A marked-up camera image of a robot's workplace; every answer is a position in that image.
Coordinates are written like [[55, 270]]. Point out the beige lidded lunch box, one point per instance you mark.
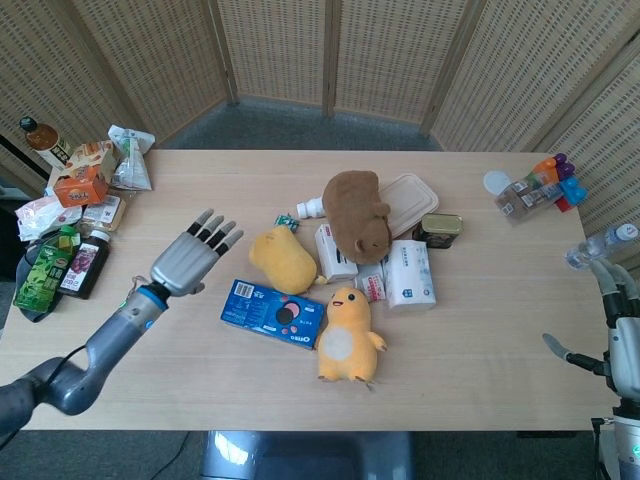
[[411, 200]]

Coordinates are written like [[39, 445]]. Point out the silver snack bag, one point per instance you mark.
[[131, 160]]

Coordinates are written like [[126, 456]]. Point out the yellow duck plush toy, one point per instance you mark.
[[346, 340]]

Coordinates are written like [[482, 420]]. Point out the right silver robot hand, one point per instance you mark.
[[614, 320]]

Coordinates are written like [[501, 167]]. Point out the tan printed cardboard box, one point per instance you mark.
[[92, 152]]

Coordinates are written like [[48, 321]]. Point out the white round lid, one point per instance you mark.
[[496, 181]]

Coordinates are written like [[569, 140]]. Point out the yellow plush bread toy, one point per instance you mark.
[[283, 260]]

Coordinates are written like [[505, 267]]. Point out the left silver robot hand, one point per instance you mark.
[[183, 255]]

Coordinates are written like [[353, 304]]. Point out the white red medicine box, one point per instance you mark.
[[371, 287]]

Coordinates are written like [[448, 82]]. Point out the brown bear plush toy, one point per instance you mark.
[[357, 220]]

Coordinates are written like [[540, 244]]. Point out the white pink snack bag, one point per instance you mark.
[[46, 215]]

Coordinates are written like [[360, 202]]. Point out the dark green gold tin can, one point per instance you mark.
[[439, 230]]

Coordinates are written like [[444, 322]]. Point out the dark purple juice bottle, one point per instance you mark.
[[82, 267]]

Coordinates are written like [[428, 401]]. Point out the white box with dark print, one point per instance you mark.
[[331, 255]]

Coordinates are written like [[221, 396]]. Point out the green tea drink bottle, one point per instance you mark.
[[45, 272]]

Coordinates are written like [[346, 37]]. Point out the wooden folding screen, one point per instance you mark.
[[320, 60]]

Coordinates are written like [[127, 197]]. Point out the clear water bottle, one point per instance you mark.
[[597, 247]]

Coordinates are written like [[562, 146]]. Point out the orange snack box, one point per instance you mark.
[[80, 189]]

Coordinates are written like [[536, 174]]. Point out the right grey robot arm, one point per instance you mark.
[[628, 440]]

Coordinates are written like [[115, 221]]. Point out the small green candy wrapper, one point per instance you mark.
[[288, 222]]

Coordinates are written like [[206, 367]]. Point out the packaged pastry with label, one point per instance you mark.
[[104, 212]]

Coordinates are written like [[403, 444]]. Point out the small white plastic bottle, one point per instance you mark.
[[311, 207]]

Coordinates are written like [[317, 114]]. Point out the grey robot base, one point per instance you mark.
[[305, 456]]

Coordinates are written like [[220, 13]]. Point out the brown tea bottle black cap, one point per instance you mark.
[[46, 142]]

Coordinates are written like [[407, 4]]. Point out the blue Oreo cookie box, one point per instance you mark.
[[272, 313]]

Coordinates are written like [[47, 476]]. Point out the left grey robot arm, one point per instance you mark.
[[107, 340]]

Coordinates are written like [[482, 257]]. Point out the white tissue pack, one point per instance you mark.
[[409, 275]]

